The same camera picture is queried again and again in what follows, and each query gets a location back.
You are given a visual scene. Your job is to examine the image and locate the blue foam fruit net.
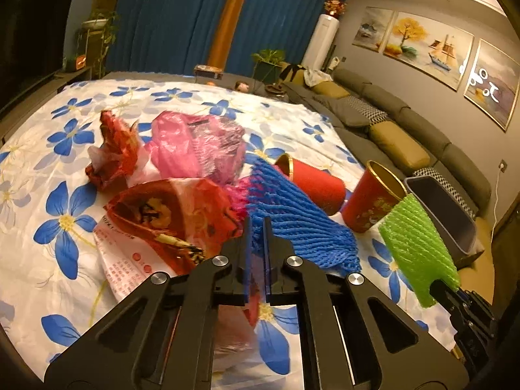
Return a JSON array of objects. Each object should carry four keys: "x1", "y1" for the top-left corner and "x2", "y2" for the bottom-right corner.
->
[{"x1": 246, "y1": 156, "x2": 361, "y2": 276}]

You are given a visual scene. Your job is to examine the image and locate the green foam fruit net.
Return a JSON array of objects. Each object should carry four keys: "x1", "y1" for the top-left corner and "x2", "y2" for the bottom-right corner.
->
[{"x1": 379, "y1": 194, "x2": 460, "y2": 308}]

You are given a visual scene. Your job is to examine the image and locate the grey plastic trash bin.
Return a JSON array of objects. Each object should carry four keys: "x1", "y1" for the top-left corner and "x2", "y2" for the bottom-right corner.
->
[{"x1": 405, "y1": 176, "x2": 477, "y2": 270}]

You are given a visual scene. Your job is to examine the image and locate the red printed plastic bag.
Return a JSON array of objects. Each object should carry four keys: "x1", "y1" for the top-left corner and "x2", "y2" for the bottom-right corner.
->
[{"x1": 92, "y1": 177, "x2": 261, "y2": 358}]

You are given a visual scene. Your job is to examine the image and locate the floral blue white tablecloth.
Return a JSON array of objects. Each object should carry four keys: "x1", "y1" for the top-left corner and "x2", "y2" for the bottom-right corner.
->
[{"x1": 0, "y1": 78, "x2": 456, "y2": 390}]

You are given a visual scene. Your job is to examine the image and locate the lying red paper cup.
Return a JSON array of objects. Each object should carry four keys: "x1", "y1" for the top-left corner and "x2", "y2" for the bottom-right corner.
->
[{"x1": 275, "y1": 153, "x2": 346, "y2": 216}]

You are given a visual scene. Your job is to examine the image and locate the upright red gold paper cup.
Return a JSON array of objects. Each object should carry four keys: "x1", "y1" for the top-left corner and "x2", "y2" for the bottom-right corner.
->
[{"x1": 341, "y1": 160, "x2": 407, "y2": 233}]

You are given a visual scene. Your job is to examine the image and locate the red crumpled plastic bag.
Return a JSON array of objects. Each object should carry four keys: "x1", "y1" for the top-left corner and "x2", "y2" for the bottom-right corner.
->
[{"x1": 84, "y1": 110, "x2": 142, "y2": 191}]

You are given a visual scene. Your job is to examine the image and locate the mustard yellow cushion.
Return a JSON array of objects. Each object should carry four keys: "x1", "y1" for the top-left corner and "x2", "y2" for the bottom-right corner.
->
[{"x1": 369, "y1": 121, "x2": 430, "y2": 174}]

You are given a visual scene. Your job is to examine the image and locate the pink plastic bag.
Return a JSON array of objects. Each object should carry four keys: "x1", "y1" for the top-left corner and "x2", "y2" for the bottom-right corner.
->
[{"x1": 145, "y1": 111, "x2": 246, "y2": 186}]

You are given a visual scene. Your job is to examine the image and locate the grey sectional sofa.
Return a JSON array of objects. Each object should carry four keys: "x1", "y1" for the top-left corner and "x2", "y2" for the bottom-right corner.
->
[{"x1": 279, "y1": 62, "x2": 493, "y2": 293}]

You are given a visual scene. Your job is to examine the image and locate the black white patterned cushion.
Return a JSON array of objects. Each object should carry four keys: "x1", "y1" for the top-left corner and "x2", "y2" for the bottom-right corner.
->
[{"x1": 344, "y1": 95, "x2": 390, "y2": 126}]

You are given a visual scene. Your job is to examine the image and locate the grey sofa cushion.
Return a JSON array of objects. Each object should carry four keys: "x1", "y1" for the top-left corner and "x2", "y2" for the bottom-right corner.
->
[{"x1": 314, "y1": 95, "x2": 370, "y2": 129}]

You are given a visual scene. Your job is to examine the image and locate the purple sky painting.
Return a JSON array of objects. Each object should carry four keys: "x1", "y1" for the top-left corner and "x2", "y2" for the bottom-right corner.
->
[{"x1": 464, "y1": 39, "x2": 519, "y2": 132}]

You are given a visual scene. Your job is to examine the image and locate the dark coffee table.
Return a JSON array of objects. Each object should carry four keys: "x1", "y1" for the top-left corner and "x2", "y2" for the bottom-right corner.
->
[{"x1": 192, "y1": 64, "x2": 289, "y2": 102}]

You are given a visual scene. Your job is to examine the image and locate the sailboat tree painting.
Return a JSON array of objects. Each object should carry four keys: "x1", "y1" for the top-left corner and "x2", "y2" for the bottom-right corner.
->
[{"x1": 383, "y1": 11, "x2": 474, "y2": 91}]

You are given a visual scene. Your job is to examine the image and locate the green potted plant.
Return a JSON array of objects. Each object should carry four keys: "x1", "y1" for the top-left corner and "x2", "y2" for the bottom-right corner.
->
[{"x1": 251, "y1": 48, "x2": 286, "y2": 85}]

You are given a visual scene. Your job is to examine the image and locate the orange curtain strip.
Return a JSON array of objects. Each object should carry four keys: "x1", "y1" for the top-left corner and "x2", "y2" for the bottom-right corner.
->
[{"x1": 207, "y1": 0, "x2": 245, "y2": 70}]

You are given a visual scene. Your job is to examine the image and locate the white standing air conditioner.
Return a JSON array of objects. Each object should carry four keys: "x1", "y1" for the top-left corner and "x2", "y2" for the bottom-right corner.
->
[{"x1": 301, "y1": 14, "x2": 339, "y2": 70}]

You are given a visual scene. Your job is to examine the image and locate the small landscape painting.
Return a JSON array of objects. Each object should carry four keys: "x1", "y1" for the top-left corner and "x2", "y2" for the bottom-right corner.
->
[{"x1": 353, "y1": 6, "x2": 394, "y2": 52}]

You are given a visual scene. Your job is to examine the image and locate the plant on stand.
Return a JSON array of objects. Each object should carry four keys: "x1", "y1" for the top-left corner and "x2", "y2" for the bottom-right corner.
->
[{"x1": 77, "y1": 11, "x2": 119, "y2": 79}]

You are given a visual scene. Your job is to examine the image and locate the blue window curtain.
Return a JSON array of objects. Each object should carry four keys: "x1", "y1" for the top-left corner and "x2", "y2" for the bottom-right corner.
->
[{"x1": 108, "y1": 0, "x2": 326, "y2": 76}]

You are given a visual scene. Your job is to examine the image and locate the artificial flower arrangement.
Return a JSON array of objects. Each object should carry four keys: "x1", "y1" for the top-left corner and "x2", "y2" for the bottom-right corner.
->
[{"x1": 323, "y1": 0, "x2": 346, "y2": 19}]

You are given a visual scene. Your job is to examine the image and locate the black television screen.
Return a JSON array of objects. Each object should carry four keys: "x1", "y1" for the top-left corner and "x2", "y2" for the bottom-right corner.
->
[{"x1": 1, "y1": 0, "x2": 72, "y2": 108}]

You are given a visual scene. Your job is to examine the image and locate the white charging cable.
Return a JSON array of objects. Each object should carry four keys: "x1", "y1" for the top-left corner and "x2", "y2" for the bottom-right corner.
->
[{"x1": 490, "y1": 167, "x2": 505, "y2": 245}]

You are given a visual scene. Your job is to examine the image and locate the wall power socket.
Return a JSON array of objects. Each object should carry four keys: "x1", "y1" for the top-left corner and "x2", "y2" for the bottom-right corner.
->
[{"x1": 499, "y1": 160, "x2": 508, "y2": 173}]

